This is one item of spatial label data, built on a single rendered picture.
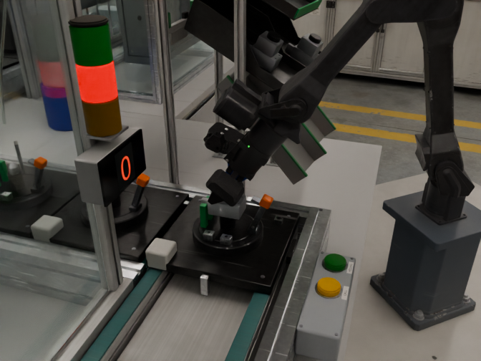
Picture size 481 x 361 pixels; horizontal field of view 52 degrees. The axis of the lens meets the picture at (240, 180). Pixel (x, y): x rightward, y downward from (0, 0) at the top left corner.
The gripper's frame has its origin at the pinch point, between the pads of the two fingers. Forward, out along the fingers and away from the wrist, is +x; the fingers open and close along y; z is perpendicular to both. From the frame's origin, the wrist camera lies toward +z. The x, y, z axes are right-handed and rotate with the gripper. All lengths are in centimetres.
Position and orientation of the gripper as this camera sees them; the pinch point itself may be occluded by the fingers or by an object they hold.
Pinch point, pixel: (223, 185)
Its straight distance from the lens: 92.6
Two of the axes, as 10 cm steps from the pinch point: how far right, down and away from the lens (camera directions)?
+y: -3.1, 4.7, -8.2
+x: -5.5, 6.1, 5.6
